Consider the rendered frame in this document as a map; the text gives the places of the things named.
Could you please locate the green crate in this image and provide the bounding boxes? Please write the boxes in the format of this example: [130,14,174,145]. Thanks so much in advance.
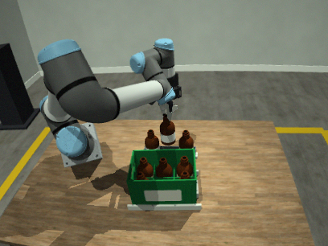
[128,149,197,204]

